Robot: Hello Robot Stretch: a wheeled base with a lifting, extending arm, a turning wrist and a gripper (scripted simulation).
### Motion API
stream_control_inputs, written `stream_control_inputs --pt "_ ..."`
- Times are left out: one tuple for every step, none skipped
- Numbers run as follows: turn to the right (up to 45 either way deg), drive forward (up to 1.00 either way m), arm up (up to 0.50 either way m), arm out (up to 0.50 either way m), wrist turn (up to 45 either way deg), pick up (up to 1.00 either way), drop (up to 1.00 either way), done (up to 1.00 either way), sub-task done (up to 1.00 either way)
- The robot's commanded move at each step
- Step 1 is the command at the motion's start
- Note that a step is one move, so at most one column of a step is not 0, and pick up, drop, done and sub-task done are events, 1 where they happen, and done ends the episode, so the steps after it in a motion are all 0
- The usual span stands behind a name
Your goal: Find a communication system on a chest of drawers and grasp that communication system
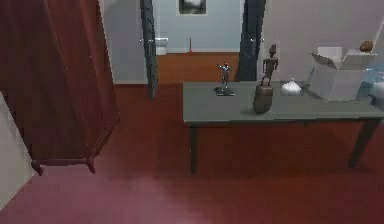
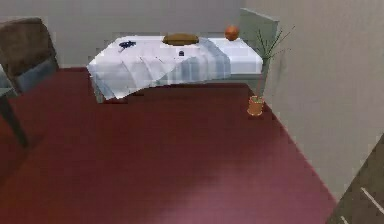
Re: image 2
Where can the white striped blanket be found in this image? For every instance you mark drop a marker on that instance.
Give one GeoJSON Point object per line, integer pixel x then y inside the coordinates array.
{"type": "Point", "coordinates": [150, 71]}

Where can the small dark blue object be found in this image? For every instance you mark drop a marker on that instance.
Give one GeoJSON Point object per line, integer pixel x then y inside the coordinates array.
{"type": "Point", "coordinates": [181, 53]}

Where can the green plant in orange pot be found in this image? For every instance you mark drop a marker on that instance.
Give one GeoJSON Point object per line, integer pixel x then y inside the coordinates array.
{"type": "Point", "coordinates": [255, 105]}

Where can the white bed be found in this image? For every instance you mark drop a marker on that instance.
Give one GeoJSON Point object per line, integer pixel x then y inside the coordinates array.
{"type": "Point", "coordinates": [240, 56]}

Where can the brown pillow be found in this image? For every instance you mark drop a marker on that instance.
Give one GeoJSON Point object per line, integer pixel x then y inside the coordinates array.
{"type": "Point", "coordinates": [180, 39]}

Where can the orange ball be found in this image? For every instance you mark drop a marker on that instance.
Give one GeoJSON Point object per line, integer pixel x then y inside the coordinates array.
{"type": "Point", "coordinates": [232, 33]}

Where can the dark blue flat object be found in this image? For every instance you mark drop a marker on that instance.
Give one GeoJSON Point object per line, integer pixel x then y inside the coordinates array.
{"type": "Point", "coordinates": [127, 44]}

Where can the brown chair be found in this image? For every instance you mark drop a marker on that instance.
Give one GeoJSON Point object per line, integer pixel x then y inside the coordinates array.
{"type": "Point", "coordinates": [25, 53]}

